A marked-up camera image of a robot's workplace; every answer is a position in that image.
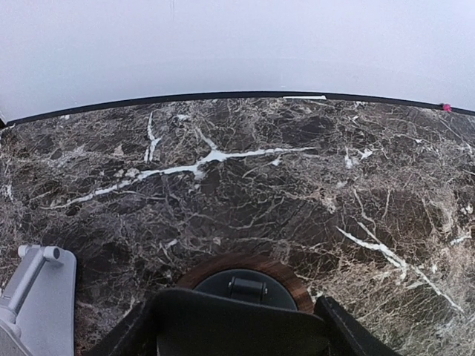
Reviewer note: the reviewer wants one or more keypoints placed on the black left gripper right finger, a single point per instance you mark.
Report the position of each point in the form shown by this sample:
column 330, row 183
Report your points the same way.
column 346, row 335

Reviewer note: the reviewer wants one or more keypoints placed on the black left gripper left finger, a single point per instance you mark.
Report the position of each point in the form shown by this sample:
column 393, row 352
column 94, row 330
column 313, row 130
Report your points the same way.
column 135, row 334

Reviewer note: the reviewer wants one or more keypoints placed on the white folding phone stand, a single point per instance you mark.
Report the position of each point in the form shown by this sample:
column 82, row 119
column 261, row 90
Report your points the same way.
column 37, row 304

